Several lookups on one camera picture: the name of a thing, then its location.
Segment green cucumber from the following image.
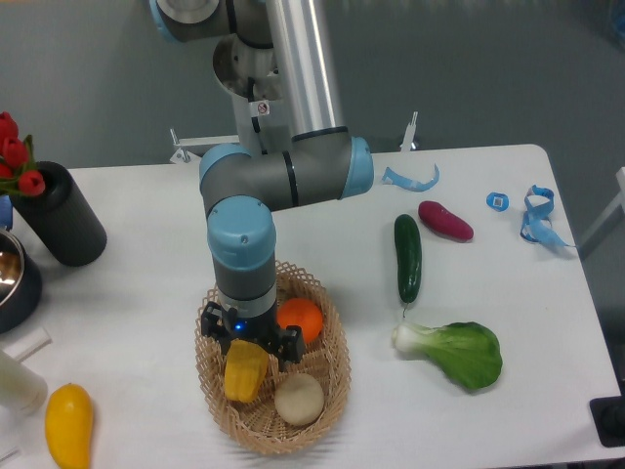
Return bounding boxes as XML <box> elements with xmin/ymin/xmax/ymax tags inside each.
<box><xmin>394</xmin><ymin>214</ymin><xmax>423</xmax><ymax>305</ymax></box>

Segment green bok choy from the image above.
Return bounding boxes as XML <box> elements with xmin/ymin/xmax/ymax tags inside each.
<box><xmin>392</xmin><ymin>320</ymin><xmax>503</xmax><ymax>391</ymax></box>

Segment yellow bell pepper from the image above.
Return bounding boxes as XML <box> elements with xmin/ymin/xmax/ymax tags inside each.
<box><xmin>224</xmin><ymin>339</ymin><xmax>269</xmax><ymax>404</ymax></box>

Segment purple sweet potato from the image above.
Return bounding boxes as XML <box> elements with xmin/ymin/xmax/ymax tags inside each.
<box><xmin>418</xmin><ymin>200</ymin><xmax>474</xmax><ymax>242</ymax></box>

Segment dark metal pot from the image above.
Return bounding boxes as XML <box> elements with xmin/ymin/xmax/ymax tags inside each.
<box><xmin>1</xmin><ymin>229</ymin><xmax>42</xmax><ymax>333</ymax></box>

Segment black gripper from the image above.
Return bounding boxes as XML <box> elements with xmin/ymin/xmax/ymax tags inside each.
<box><xmin>200</xmin><ymin>301</ymin><xmax>306</xmax><ymax>372</ymax></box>

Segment black cylindrical vase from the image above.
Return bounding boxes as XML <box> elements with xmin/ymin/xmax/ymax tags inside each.
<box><xmin>11</xmin><ymin>161</ymin><xmax>107</xmax><ymax>267</ymax></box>

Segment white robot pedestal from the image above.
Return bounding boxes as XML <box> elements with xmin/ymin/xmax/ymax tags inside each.
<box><xmin>169</xmin><ymin>36</ymin><xmax>421</xmax><ymax>165</ymax></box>

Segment white flat block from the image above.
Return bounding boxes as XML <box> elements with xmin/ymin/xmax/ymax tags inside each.
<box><xmin>1</xmin><ymin>327</ymin><xmax>52</xmax><ymax>362</ymax></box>

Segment blue curved strap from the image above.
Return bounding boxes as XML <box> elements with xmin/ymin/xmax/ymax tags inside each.
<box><xmin>381</xmin><ymin>163</ymin><xmax>440</xmax><ymax>192</ymax></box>

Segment blue tangled ribbon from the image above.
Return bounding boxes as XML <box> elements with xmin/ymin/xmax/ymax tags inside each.
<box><xmin>520</xmin><ymin>185</ymin><xmax>574</xmax><ymax>248</ymax></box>

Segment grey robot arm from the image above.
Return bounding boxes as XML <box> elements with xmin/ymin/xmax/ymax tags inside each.
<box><xmin>150</xmin><ymin>1</ymin><xmax>374</xmax><ymax>365</ymax></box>

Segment red tulip flowers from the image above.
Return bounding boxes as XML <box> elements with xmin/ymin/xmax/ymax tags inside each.
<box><xmin>1</xmin><ymin>111</ymin><xmax>46</xmax><ymax>197</ymax></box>

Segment woven wicker basket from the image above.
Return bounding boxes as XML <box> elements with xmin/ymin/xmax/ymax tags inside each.
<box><xmin>194</xmin><ymin>261</ymin><xmax>351</xmax><ymax>454</ymax></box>

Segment black device at edge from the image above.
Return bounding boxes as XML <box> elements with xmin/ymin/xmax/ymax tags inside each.
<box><xmin>589</xmin><ymin>396</ymin><xmax>624</xmax><ymax>448</ymax></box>

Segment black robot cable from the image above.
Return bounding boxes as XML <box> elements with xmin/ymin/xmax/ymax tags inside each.
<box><xmin>246</xmin><ymin>76</ymin><xmax>270</xmax><ymax>157</ymax></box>

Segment white plastic bottle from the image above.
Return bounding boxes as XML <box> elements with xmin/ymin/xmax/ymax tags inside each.
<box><xmin>1</xmin><ymin>351</ymin><xmax>48</xmax><ymax>415</ymax></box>

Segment orange fruit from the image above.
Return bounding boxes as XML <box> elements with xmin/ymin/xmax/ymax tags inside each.
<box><xmin>276</xmin><ymin>298</ymin><xmax>323</xmax><ymax>344</ymax></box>

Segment yellow squash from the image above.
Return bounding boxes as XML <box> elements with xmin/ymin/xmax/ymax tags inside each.
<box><xmin>44</xmin><ymin>383</ymin><xmax>94</xmax><ymax>469</ymax></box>

